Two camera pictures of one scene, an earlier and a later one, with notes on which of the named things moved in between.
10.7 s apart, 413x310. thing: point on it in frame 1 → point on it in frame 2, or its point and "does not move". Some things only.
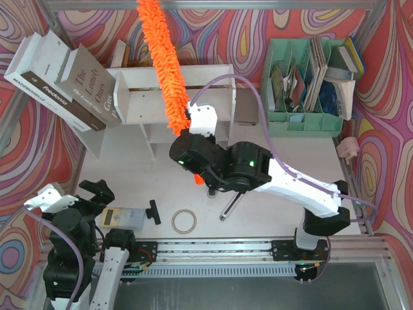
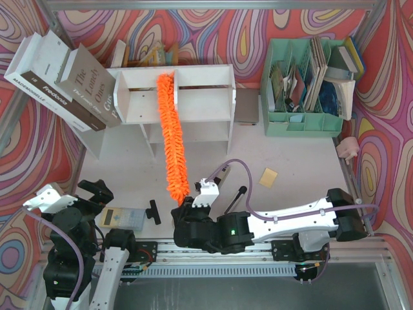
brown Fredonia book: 48,59 does not move
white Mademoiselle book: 40,95 does not move
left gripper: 89,205 does not move
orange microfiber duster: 163,42 → 177,174
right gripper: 186,141 → 180,217
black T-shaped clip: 153,212 does not move
